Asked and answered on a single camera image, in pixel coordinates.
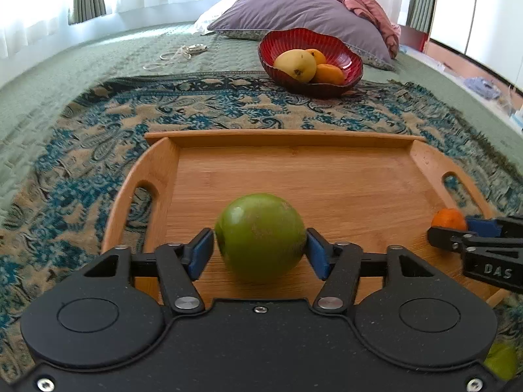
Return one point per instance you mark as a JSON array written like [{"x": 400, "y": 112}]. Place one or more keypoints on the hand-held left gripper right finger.
[{"x": 316, "y": 253}]

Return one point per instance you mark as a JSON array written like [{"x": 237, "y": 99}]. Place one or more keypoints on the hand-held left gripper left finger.
[{"x": 202, "y": 253}]

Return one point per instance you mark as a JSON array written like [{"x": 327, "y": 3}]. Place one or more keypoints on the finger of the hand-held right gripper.
[
  {"x": 443, "y": 237},
  {"x": 480, "y": 225}
]

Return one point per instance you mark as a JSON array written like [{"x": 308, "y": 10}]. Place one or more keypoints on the small orange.
[
  {"x": 329, "y": 74},
  {"x": 449, "y": 218},
  {"x": 318, "y": 54}
]

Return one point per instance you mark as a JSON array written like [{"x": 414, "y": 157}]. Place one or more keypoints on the green apple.
[
  {"x": 501, "y": 359},
  {"x": 259, "y": 237}
]

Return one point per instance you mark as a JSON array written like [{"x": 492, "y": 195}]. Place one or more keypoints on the light blue cloth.
[{"x": 482, "y": 88}]

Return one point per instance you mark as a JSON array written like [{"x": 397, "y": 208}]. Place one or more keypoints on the blue paisley blanket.
[{"x": 81, "y": 151}]

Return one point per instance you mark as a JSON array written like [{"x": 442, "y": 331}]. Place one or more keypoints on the yellow pear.
[{"x": 294, "y": 63}]

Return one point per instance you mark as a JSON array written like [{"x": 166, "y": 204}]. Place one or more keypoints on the red wooden headboard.
[{"x": 414, "y": 36}]

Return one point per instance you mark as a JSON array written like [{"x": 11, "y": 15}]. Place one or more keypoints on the red ribbed bowl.
[{"x": 294, "y": 41}]

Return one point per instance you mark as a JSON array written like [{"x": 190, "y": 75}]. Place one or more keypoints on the green quilted bedspread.
[{"x": 61, "y": 69}]

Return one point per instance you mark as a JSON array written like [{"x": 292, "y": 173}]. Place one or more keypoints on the white pillow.
[{"x": 216, "y": 12}]

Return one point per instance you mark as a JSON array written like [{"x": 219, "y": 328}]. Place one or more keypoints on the purple pillow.
[{"x": 286, "y": 8}]

